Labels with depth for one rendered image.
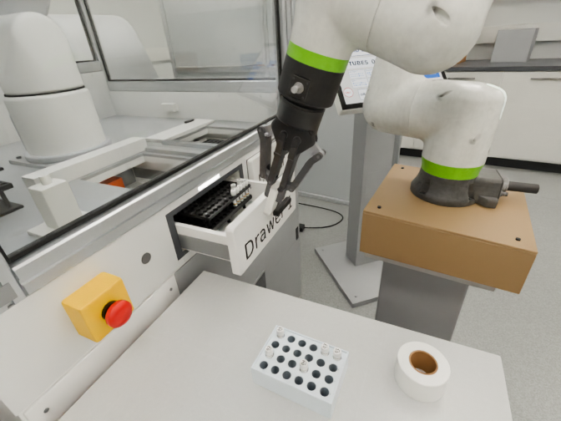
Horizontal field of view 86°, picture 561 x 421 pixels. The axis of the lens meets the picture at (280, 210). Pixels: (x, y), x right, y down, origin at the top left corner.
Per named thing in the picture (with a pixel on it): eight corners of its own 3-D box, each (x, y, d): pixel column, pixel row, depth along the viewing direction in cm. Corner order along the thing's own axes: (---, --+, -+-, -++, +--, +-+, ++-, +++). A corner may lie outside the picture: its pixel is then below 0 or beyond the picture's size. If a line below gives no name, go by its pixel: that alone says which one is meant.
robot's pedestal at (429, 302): (443, 378, 121) (501, 214, 83) (433, 458, 99) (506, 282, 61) (368, 347, 135) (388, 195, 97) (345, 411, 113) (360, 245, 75)
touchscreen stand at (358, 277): (427, 286, 165) (476, 84, 114) (352, 308, 155) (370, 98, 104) (376, 237, 207) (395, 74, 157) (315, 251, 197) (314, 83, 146)
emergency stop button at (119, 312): (138, 315, 47) (130, 296, 45) (117, 335, 44) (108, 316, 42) (124, 309, 48) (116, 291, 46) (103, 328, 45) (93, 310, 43)
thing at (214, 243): (286, 205, 80) (285, 184, 77) (235, 264, 60) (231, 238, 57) (170, 185, 95) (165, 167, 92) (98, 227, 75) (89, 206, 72)
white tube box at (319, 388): (347, 367, 48) (349, 351, 46) (331, 419, 41) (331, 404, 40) (277, 339, 53) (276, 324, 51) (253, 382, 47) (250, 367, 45)
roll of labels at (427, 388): (411, 408, 42) (416, 392, 40) (385, 362, 48) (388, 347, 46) (455, 395, 43) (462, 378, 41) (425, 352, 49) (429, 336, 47)
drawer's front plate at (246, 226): (295, 208, 81) (294, 169, 76) (240, 277, 59) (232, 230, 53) (290, 206, 82) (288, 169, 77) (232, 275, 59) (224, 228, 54)
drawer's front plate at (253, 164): (293, 162, 111) (292, 132, 106) (255, 196, 89) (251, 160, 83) (289, 161, 112) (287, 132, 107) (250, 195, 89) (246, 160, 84)
